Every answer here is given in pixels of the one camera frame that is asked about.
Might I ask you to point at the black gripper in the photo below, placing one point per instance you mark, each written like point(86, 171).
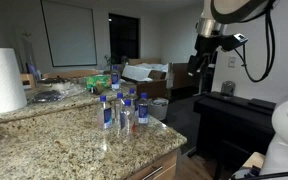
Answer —
point(205, 45)

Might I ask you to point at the wooden counter cabinet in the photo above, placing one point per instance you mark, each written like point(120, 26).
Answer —
point(164, 168)

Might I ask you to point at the brown wooden partition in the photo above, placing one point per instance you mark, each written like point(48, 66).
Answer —
point(182, 76)

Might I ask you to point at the glass jar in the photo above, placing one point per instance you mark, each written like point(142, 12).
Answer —
point(228, 88)

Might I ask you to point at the white waste basket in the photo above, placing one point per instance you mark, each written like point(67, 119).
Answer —
point(158, 108)

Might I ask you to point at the black piano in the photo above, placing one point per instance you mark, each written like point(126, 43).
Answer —
point(230, 123)

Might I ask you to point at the green potted plant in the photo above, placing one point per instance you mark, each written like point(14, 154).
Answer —
point(110, 61)

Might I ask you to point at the green tissue box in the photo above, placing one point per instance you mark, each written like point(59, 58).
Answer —
point(97, 81)

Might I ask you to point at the small dark jar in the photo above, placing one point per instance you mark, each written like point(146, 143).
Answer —
point(97, 90)

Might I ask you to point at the light wooden stand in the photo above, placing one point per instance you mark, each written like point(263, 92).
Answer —
point(254, 159)

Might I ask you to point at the black blue clamp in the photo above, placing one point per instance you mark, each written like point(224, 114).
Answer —
point(252, 171)

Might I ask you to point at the white projector screen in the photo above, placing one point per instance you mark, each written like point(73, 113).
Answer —
point(69, 33)

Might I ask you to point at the clear plastic container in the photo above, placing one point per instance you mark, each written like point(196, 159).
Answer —
point(60, 85)

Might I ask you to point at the dark plastic pouch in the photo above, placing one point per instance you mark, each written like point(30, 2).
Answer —
point(47, 96)

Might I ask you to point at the flat display screen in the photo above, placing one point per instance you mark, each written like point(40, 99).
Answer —
point(33, 71)

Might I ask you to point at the small wooden box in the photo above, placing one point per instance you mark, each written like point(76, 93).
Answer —
point(27, 81)

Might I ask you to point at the white paper towel roll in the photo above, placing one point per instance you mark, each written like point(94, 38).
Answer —
point(0, 80)

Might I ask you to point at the white wall switch plate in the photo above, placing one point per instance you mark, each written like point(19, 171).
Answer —
point(232, 61)

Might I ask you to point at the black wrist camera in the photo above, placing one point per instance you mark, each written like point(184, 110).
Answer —
point(234, 41)

